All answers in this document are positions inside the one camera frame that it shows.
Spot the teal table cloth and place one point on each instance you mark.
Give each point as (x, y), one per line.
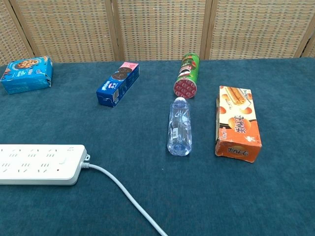
(157, 186)

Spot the orange egg roll box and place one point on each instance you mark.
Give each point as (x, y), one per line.
(237, 125)

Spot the dark blue Oreo box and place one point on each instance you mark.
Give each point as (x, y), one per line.
(118, 84)

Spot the woven rattan folding screen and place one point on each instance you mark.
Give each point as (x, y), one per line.
(157, 27)

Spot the green Pringles can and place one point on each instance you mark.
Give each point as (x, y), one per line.
(187, 75)

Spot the clear plastic water bottle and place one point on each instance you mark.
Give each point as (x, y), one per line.
(180, 127)

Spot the light blue cookie box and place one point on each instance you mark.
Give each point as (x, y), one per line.
(25, 75)

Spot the white power strip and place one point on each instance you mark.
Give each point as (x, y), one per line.
(37, 164)

